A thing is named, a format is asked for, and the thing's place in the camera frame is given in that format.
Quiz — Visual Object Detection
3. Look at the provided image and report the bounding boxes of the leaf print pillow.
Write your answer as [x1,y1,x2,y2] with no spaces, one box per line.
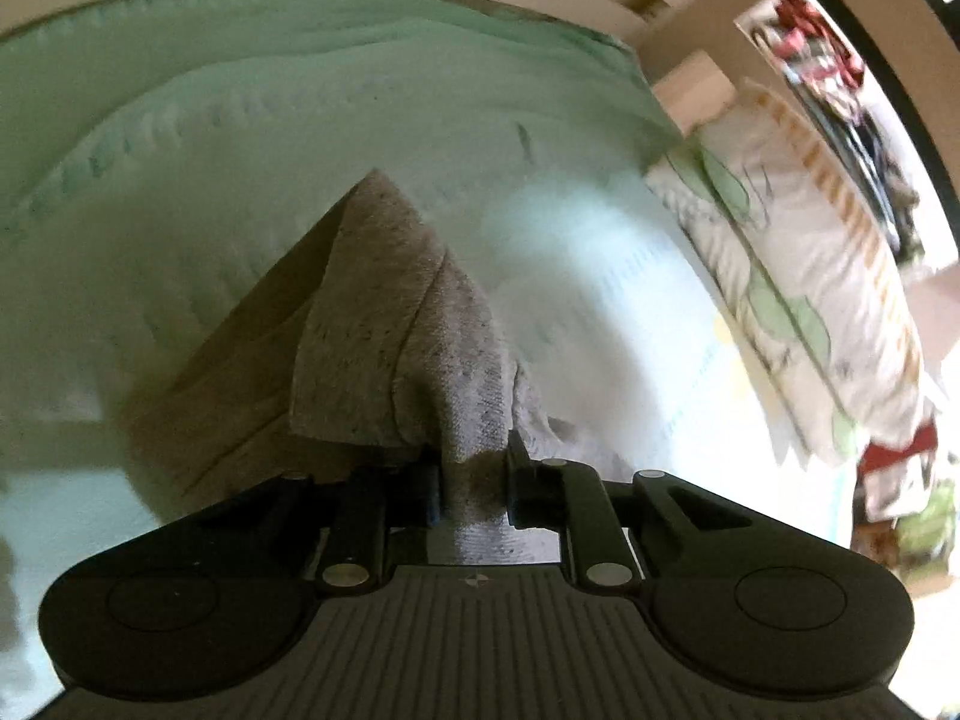
[646,138,867,461]
[695,80,928,445]

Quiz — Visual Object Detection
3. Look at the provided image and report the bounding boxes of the grey speckled pants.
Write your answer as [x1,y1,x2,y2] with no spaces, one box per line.
[127,172,630,564]

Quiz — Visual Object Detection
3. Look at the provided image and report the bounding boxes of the upper leaf print pillow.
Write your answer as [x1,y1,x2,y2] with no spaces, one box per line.
[695,80,928,445]

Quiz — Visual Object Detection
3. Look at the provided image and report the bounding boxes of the wooden bed headboard post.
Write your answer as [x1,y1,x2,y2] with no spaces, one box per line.
[652,50,737,130]

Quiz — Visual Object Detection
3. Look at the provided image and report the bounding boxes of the lower leaf print pillow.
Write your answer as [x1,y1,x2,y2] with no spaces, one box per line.
[646,138,867,461]

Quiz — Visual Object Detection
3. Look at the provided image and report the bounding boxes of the floral bed blanket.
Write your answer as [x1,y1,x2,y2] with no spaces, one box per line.
[2,0,854,718]

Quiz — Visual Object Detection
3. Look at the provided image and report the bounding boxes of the red bed post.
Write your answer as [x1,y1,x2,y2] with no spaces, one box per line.
[857,421,939,476]

